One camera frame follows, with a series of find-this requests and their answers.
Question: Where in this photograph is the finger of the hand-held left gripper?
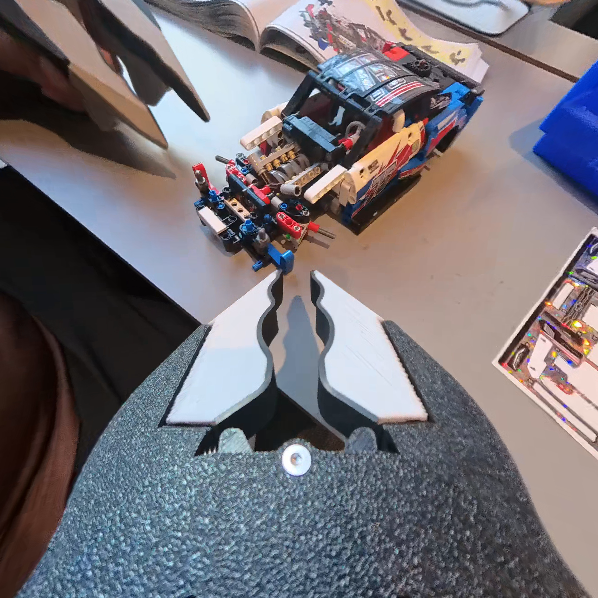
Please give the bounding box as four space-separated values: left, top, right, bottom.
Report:
19 0 169 150
80 0 211 123

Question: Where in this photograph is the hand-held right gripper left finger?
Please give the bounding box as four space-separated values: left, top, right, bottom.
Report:
161 270 285 428

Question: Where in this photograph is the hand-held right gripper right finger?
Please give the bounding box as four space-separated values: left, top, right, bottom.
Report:
310 269 430 426

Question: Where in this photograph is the brick-built toy race car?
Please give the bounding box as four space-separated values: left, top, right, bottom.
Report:
192 41 485 274

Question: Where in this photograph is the open instruction booklet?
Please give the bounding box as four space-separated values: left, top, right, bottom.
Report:
145 0 490 84

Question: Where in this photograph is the holographic sticker sheet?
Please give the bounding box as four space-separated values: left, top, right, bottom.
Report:
493 227 598 461

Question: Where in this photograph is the person's brown sweater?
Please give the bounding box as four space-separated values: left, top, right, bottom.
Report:
0 290 81 589

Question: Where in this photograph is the blue plastic bin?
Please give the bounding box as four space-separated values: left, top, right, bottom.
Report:
534 61 598 208

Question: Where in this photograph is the white rounded flat device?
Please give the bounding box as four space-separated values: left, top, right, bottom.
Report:
398 0 529 36

